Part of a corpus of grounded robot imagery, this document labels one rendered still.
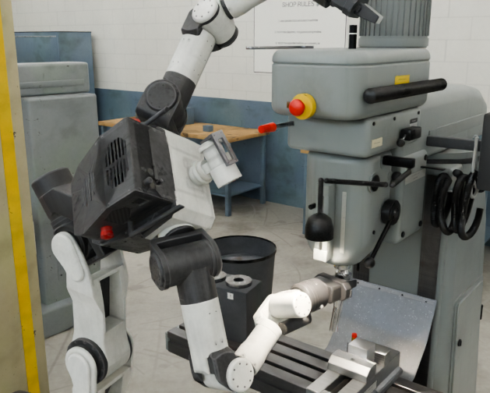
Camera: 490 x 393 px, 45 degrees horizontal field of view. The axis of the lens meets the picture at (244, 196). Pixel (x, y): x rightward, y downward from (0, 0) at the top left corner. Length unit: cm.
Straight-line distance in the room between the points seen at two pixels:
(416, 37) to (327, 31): 477
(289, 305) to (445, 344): 77
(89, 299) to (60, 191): 31
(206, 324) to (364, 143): 57
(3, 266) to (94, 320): 130
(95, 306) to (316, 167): 72
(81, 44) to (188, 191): 747
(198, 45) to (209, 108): 591
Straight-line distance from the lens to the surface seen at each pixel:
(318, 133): 153
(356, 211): 156
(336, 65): 138
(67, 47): 869
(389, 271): 210
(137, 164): 134
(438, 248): 199
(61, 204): 167
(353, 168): 154
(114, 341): 179
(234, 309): 199
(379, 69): 146
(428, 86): 165
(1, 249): 296
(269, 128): 146
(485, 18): 586
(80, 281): 169
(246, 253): 401
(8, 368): 319
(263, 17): 696
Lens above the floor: 192
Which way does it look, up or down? 15 degrees down
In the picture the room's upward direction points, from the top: straight up
